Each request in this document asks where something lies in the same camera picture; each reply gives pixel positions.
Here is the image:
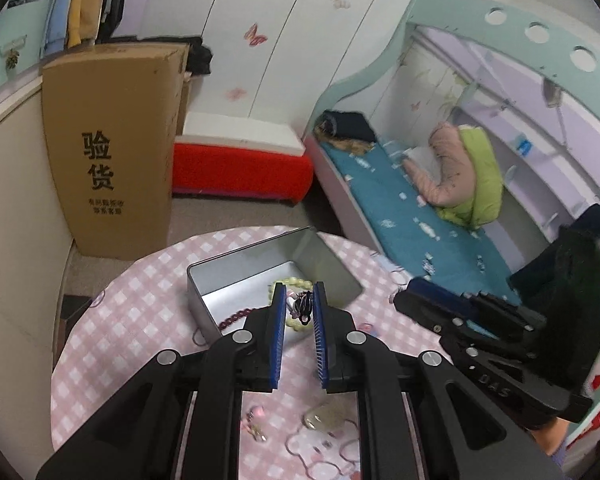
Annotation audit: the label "pale green bead bracelet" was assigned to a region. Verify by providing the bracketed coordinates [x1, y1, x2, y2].
[268, 275, 315, 334]

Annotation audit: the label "pink long pillow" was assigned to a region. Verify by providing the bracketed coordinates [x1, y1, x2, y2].
[404, 122, 478, 208]

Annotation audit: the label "dark red bead bracelet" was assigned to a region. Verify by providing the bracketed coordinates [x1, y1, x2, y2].
[218, 308, 254, 332]

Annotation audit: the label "person's right forearm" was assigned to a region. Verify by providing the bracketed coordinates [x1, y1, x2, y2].
[531, 412, 575, 457]

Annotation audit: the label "black and pink hair clip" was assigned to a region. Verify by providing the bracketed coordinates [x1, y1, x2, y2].
[285, 290, 315, 324]

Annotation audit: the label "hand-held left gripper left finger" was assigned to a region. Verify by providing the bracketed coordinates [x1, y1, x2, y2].
[35, 282, 287, 480]

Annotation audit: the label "dark folded clothes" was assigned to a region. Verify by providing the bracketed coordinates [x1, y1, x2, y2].
[314, 109, 378, 153]

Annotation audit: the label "red storage bench white cushion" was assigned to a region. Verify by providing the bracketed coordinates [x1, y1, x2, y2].
[172, 111, 315, 206]

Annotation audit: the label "tall brown cardboard box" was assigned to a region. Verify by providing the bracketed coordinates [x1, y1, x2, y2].
[41, 41, 192, 262]

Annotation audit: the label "wall hook with ornament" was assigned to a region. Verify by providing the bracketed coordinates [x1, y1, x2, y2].
[0, 35, 28, 72]

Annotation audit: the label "silver metal tin box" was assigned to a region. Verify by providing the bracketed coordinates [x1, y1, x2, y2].
[186, 226, 364, 347]

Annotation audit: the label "teal bunk bed frame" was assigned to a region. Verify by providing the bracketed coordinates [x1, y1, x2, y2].
[300, 0, 600, 461]

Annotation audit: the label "small pink charm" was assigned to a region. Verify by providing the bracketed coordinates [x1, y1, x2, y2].
[240, 406, 270, 443]

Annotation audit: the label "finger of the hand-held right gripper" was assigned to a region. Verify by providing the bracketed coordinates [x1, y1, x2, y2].
[440, 292, 548, 363]
[393, 277, 481, 337]

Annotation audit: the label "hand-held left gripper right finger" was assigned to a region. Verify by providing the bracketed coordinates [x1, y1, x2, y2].
[313, 281, 565, 480]

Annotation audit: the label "blue patterned bed sheet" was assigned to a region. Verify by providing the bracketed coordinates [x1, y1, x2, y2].
[320, 139, 526, 307]

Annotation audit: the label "dark cloth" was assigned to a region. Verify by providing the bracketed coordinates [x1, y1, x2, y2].
[572, 202, 600, 248]

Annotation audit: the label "hanging clothes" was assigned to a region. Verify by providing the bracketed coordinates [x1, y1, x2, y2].
[41, 0, 131, 58]

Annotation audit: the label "pink and green pillow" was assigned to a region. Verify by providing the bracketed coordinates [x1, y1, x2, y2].
[436, 126, 504, 231]

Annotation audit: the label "pale translucent stone pendant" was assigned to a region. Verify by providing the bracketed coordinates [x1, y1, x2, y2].
[302, 404, 346, 432]

